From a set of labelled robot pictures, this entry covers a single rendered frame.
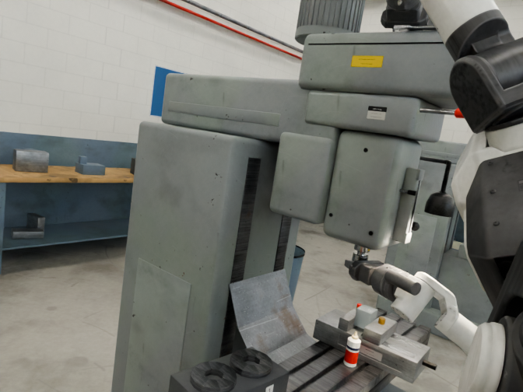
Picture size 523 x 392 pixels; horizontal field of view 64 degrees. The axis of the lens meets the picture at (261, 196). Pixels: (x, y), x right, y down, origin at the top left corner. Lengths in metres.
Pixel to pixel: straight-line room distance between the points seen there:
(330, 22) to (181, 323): 1.08
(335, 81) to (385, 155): 0.25
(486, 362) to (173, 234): 1.15
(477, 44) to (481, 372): 0.49
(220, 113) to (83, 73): 3.92
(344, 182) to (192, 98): 0.70
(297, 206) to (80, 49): 4.33
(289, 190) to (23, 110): 4.07
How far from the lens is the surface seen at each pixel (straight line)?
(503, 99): 0.71
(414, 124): 1.14
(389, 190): 1.18
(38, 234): 4.69
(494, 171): 0.74
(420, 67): 1.14
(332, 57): 1.26
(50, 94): 5.18
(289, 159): 1.30
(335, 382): 1.34
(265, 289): 1.57
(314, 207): 1.25
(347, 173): 1.22
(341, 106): 1.22
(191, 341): 1.53
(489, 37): 0.80
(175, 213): 1.49
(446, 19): 0.79
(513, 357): 0.55
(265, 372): 0.92
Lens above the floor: 1.59
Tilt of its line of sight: 9 degrees down
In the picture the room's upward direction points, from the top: 9 degrees clockwise
